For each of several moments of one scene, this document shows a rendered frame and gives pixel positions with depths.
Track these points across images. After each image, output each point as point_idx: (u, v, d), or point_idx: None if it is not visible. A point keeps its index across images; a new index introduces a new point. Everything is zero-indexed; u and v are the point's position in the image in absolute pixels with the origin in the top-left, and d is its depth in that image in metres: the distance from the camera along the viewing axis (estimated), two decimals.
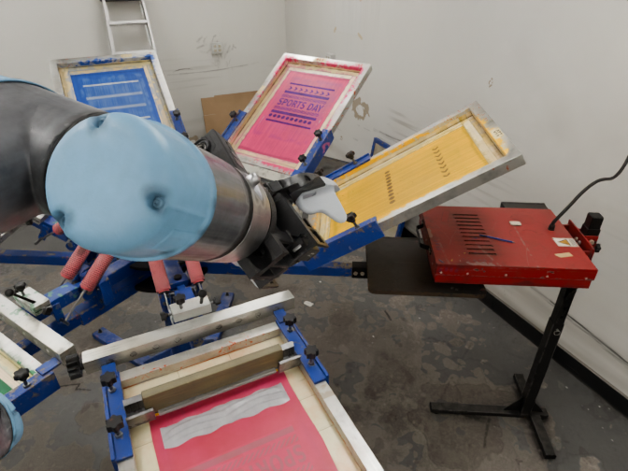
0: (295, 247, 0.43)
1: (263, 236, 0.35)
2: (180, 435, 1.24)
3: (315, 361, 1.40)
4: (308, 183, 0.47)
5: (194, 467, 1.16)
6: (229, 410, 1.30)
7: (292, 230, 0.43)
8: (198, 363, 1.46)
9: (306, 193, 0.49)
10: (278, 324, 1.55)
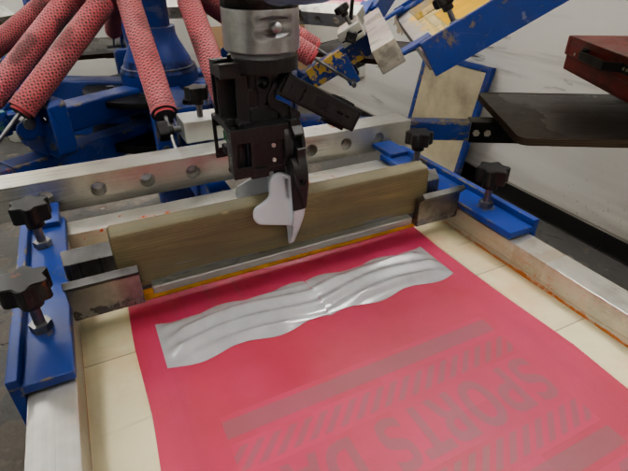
0: (235, 129, 0.47)
1: (233, 46, 0.43)
2: (208, 336, 0.48)
3: (493, 203, 0.65)
4: (296, 182, 0.49)
5: (253, 412, 0.41)
6: (321, 291, 0.55)
7: (250, 124, 0.46)
8: None
9: (289, 185, 0.51)
10: (387, 160, 0.79)
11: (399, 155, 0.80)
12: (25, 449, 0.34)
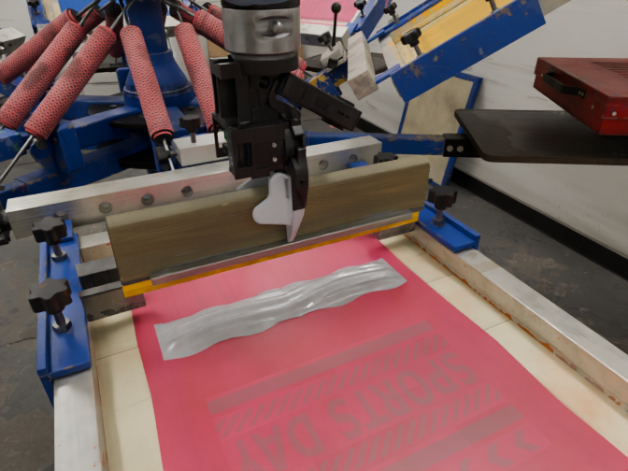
0: (235, 129, 0.47)
1: (234, 46, 0.43)
2: (197, 335, 0.59)
3: (445, 220, 0.75)
4: (296, 182, 0.49)
5: (232, 394, 0.51)
6: (293, 296, 0.65)
7: (250, 124, 0.46)
8: None
9: (289, 185, 0.51)
10: None
11: None
12: (54, 420, 0.45)
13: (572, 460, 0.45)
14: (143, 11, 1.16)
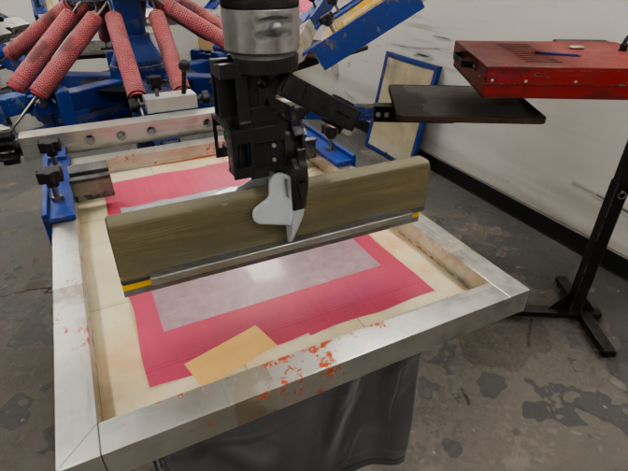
0: (235, 129, 0.47)
1: (234, 46, 0.43)
2: None
3: (336, 148, 1.04)
4: (296, 182, 0.49)
5: None
6: (219, 193, 0.94)
7: (250, 124, 0.46)
8: (178, 162, 1.09)
9: (289, 185, 0.51)
10: None
11: None
12: (52, 239, 0.73)
13: (368, 264, 0.73)
14: (124, 1, 1.45)
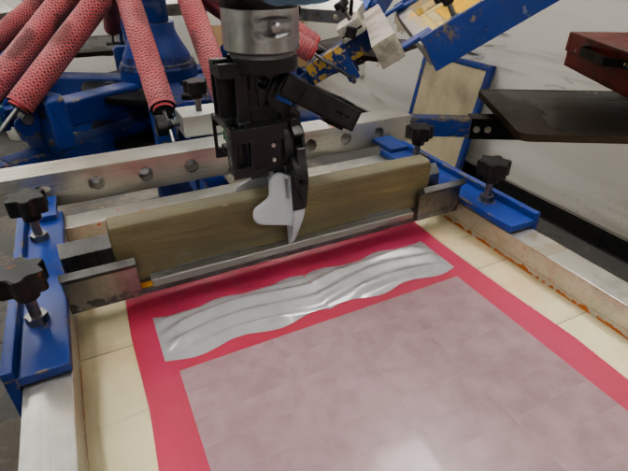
0: (235, 129, 0.47)
1: (233, 46, 0.43)
2: (206, 330, 0.48)
3: (493, 196, 0.64)
4: (296, 182, 0.49)
5: None
6: (321, 284, 0.54)
7: (249, 124, 0.46)
8: None
9: (289, 185, 0.51)
10: (387, 154, 0.79)
11: (399, 149, 0.79)
12: (20, 441, 0.34)
13: None
14: None
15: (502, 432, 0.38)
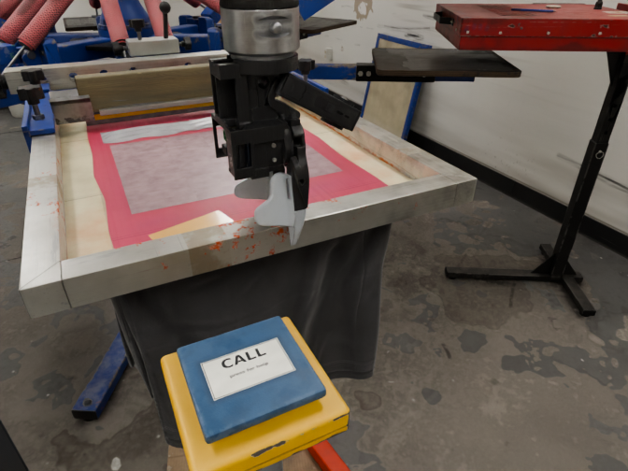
0: (235, 129, 0.47)
1: (233, 47, 0.43)
2: (127, 134, 0.91)
3: (310, 85, 1.08)
4: (297, 181, 0.49)
5: None
6: (195, 121, 0.98)
7: (250, 124, 0.46)
8: None
9: (290, 185, 0.50)
10: None
11: None
12: (31, 147, 0.77)
13: (331, 170, 0.77)
14: None
15: None
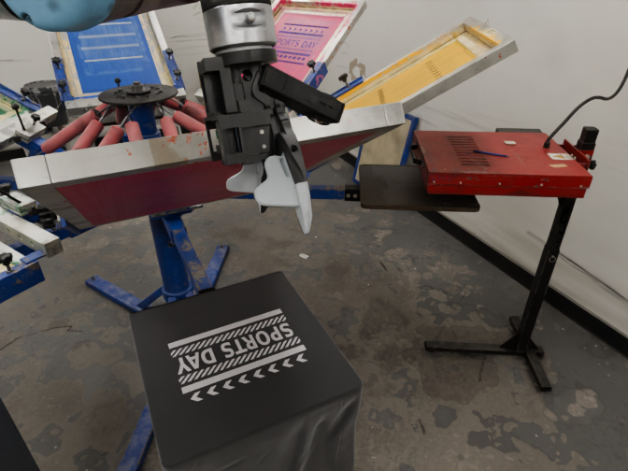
0: (224, 120, 0.50)
1: (215, 42, 0.48)
2: None
3: None
4: (288, 149, 0.49)
5: None
6: None
7: (237, 113, 0.50)
8: None
9: (284, 163, 0.50)
10: None
11: None
12: None
13: None
14: (140, 110, 1.79)
15: None
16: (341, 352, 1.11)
